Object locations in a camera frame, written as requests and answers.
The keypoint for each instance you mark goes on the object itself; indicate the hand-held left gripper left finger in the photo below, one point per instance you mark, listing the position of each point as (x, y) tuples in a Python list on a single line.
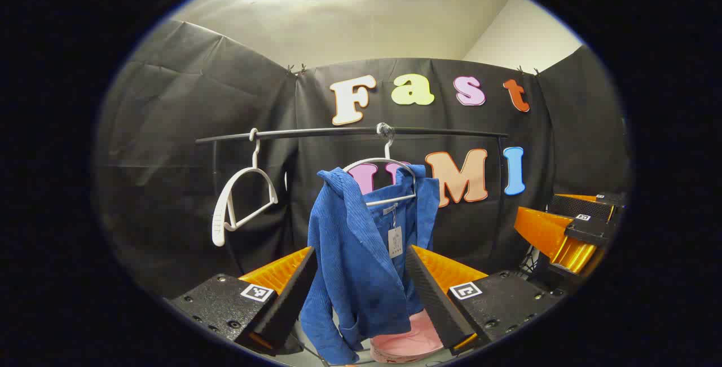
[(293, 293)]

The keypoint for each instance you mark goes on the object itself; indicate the black clothes rail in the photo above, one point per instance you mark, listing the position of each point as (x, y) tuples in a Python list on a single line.
[(316, 132)]

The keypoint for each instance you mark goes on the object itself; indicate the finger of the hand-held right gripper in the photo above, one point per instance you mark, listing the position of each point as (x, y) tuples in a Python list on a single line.
[(541, 229), (581, 208)]

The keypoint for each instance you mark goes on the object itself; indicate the white plastic clothes hanger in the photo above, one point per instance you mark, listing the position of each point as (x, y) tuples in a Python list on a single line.
[(387, 150), (219, 226)]

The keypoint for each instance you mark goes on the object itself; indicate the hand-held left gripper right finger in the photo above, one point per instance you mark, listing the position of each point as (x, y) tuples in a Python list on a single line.
[(431, 293)]

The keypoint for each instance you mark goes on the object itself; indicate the pink laundry hamper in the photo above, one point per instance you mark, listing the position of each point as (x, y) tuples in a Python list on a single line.
[(412, 340)]

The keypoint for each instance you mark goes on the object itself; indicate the black backdrop cloth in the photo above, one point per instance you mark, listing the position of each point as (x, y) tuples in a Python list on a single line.
[(169, 130)]

